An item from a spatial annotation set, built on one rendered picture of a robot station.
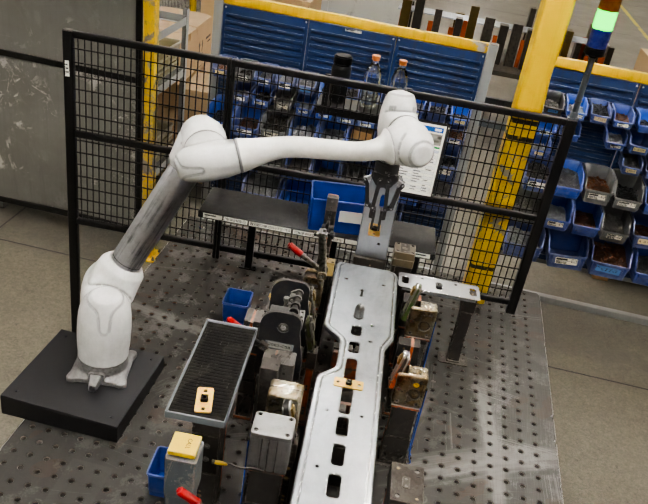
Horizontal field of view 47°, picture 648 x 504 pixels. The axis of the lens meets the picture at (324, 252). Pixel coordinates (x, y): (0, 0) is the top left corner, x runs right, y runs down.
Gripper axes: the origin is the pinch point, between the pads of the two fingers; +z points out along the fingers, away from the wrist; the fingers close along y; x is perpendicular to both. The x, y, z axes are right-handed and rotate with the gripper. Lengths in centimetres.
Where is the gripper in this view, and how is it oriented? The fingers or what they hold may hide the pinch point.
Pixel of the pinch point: (376, 218)
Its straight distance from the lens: 235.4
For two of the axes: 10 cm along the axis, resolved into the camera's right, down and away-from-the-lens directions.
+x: 1.2, -4.8, 8.7
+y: 9.8, 1.8, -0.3
